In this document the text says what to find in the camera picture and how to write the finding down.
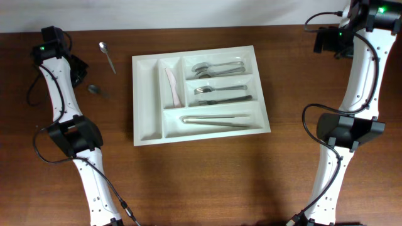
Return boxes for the large metal spoon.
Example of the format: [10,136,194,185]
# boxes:
[195,67,246,79]
[191,61,244,72]

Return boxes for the white plastic knife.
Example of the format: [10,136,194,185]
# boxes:
[165,68,182,108]

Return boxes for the metal fork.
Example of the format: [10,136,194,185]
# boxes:
[197,95,253,105]
[193,85,248,95]

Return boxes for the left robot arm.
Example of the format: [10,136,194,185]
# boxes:
[31,26,123,226]

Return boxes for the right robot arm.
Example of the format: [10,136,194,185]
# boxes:
[287,1,401,225]

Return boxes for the white plastic cutlery tray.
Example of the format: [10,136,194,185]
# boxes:
[132,46,271,146]

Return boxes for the metal kitchen tongs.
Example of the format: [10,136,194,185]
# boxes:
[180,115,251,128]

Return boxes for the small metal teaspoon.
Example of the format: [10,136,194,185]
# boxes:
[99,42,116,74]
[87,84,110,99]

